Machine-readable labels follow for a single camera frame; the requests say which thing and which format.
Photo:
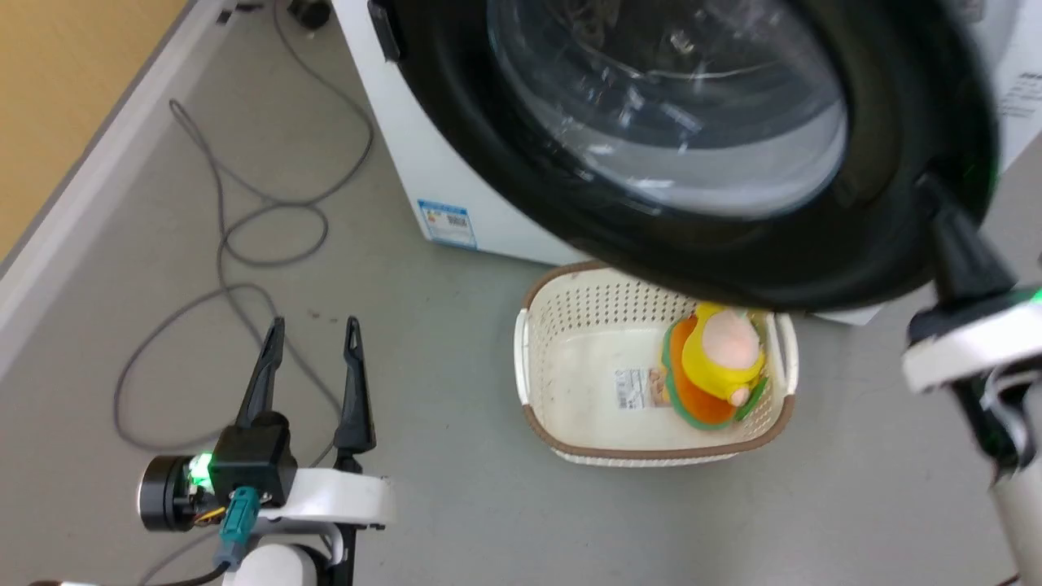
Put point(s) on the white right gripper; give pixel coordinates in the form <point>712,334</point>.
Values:
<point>969,342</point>

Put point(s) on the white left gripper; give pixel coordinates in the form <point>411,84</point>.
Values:
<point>338,496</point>

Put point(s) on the black round washing machine door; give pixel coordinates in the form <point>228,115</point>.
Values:
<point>879,244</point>

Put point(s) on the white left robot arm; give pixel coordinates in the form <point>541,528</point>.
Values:
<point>273,566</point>

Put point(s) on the white washing machine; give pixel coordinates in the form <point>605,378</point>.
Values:
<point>456,171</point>

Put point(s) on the black door hinge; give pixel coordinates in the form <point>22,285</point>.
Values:
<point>384,31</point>

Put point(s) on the blue energy label sticker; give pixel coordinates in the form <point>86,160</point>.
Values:
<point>447,222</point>

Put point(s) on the yellow orange plush doll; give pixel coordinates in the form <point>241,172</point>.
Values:
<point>716,366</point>

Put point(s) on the cream laundry basket brown rim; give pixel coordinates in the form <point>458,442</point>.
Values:
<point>578,358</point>

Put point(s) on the printed label sticker in basket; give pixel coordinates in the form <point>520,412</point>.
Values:
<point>639,389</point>

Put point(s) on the black power plug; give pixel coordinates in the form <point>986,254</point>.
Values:
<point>309,11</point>

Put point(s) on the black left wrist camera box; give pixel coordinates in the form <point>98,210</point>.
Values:
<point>248,460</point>

